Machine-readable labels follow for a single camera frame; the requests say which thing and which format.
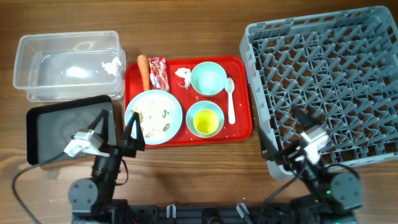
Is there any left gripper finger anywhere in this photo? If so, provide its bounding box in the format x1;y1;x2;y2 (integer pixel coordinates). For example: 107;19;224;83
88;109;109;144
121;112;146;151

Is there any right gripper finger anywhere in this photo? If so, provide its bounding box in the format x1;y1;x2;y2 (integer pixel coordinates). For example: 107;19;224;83
258;126;280;161
292;105;319;128

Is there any yellow cup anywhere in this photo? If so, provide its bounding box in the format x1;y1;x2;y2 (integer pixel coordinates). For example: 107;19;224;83
193;109;219;135

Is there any white plastic spoon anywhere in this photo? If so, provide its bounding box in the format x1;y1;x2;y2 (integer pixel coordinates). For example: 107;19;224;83
224;78;236;124

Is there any green bowl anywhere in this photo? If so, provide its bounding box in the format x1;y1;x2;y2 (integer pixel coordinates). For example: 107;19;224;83
191;62;228;96

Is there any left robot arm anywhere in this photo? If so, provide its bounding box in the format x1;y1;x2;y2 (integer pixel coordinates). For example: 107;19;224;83
64;110;146;223

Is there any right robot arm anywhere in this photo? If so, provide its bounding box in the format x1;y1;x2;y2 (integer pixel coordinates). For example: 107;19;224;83
258;106;363;223

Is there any grey dishwasher rack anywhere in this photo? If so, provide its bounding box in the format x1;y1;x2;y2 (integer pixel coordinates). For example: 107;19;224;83
239;6;397;167

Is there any light blue plate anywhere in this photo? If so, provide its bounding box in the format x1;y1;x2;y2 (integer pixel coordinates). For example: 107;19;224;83
124;90;183;146

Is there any white tissue in bin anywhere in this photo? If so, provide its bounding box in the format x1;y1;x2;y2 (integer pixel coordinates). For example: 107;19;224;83
101;57;121;76

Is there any black tray bin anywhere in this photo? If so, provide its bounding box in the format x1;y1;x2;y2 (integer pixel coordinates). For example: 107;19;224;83
26;95;117;165

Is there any clear plastic bin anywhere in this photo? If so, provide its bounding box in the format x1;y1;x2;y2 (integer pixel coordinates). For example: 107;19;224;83
13;30;126;102

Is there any orange carrot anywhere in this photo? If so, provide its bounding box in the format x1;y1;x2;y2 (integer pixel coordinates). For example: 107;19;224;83
137;55;150;91

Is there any red snack wrapper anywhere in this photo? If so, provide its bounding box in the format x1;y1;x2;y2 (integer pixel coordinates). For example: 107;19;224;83
149;57;169;91

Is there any light blue bowl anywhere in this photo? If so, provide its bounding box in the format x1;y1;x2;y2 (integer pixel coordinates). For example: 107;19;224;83
186;101;224;138

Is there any red serving tray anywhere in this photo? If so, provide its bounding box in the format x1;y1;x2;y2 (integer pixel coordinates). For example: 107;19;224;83
123;55;253;148

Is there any crumpled white tissue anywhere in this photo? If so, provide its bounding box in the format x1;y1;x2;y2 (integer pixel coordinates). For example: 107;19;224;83
175;67;192;89

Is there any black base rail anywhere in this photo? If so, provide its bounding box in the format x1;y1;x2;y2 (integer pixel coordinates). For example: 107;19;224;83
72;203;356;224

